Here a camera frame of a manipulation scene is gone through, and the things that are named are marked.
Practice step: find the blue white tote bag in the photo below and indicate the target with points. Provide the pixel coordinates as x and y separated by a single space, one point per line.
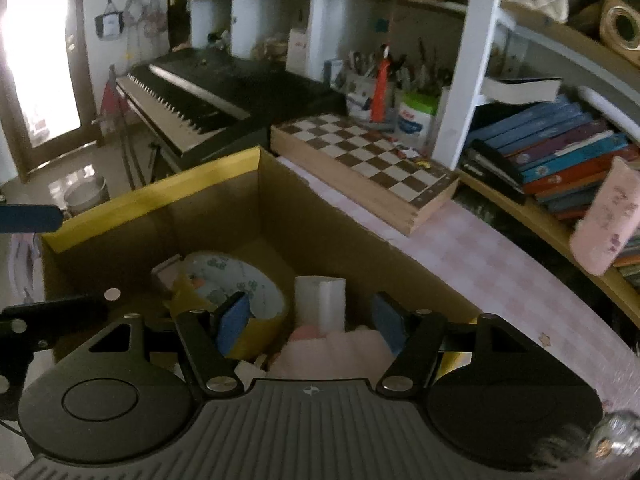
109 22

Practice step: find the stack of blue books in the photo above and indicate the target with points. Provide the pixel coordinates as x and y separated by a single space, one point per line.
560 155

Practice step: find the white pen holder cup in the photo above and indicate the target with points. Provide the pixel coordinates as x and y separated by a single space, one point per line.
361 97

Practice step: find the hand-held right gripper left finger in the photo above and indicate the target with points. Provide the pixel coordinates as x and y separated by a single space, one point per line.
235 322

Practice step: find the black electronic keyboard piano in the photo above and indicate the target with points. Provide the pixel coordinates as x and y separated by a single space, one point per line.
250 85

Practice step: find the bunch of pens and scissors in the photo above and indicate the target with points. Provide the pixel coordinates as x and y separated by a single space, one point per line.
415 70

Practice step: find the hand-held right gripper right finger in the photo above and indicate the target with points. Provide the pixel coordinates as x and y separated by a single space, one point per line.
387 320

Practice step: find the white carton box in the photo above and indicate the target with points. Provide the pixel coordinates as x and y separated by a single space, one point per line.
297 51

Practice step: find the pale pink card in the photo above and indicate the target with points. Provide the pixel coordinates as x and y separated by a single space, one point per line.
167 272

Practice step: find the pink checkered tablecloth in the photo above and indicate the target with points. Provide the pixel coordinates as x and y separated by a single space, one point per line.
475 270

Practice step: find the white shelf unit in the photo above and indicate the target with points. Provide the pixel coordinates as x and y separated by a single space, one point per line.
470 60

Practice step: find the red orange bottle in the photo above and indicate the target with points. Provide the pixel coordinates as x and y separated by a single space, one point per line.
381 90

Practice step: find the small red flag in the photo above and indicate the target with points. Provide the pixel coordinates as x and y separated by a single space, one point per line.
111 102

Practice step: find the pink pencil case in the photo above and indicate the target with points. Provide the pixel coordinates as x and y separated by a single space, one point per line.
605 220

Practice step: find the thick black covered book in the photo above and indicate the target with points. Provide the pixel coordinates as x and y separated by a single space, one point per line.
520 90

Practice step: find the silver fluffy bauble ornament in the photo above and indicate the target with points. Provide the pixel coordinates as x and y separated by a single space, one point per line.
617 432

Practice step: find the cardboard box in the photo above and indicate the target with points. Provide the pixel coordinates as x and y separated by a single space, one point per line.
210 210

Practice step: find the wooden chessboard box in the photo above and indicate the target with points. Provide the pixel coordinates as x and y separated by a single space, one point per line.
350 145

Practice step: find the glass door brown frame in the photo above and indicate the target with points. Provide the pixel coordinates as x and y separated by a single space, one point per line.
40 60

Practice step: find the pink patterned tote bag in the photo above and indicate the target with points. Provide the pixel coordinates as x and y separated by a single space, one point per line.
147 15

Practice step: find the metal pot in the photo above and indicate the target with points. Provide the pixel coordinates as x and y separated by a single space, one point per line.
86 197

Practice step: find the white foam block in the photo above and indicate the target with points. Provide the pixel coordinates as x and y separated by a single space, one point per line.
320 305

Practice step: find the colourful thin books row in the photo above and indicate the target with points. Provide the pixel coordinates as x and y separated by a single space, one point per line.
627 265

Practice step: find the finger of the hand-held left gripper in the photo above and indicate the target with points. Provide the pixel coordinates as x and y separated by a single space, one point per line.
30 218
55 320

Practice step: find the pink plush toy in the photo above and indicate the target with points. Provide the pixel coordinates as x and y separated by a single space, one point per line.
330 355

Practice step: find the small blue white box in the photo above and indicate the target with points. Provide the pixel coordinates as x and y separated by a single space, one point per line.
334 74

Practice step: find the white jar green lid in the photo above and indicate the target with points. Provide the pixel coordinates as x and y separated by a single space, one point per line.
415 120

